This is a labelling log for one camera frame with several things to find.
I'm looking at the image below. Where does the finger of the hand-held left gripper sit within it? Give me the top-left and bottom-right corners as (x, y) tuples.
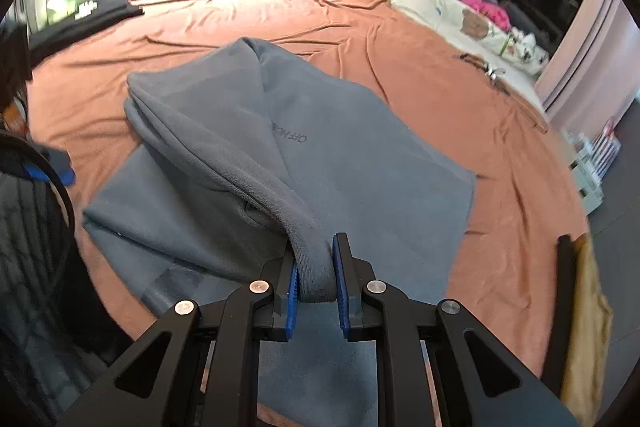
(25, 149), (77, 188)

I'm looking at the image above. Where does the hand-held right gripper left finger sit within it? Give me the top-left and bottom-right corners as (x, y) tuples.
(60, 244), (301, 427)

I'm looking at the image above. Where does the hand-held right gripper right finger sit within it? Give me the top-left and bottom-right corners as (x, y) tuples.
(331, 232), (580, 427)

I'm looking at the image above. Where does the grey t-shirt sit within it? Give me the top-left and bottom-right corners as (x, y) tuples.
(82, 36), (478, 427)

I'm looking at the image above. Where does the pile of black clothes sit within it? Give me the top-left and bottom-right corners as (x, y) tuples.
(27, 0), (146, 52)

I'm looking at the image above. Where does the folded black garment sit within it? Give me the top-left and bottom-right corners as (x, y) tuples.
(542, 234), (581, 403)

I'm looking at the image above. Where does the orange blanket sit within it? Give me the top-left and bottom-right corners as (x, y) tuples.
(22, 0), (591, 427)

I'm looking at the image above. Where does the folded tan garment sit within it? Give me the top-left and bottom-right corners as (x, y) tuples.
(560, 234), (615, 425)

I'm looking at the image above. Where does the white nightstand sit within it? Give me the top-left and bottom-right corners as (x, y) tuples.
(565, 127), (623, 215)

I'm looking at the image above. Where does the red striped gift bag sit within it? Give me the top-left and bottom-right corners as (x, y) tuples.
(590, 117), (623, 172)

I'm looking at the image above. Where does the black white spotted cloth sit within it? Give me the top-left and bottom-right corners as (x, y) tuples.
(505, 32), (548, 62)

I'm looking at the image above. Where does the pink plush toy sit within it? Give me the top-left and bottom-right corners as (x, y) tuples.
(457, 0), (513, 32)

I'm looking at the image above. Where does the pink curtain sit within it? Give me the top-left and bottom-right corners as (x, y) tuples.
(535, 0), (638, 118)

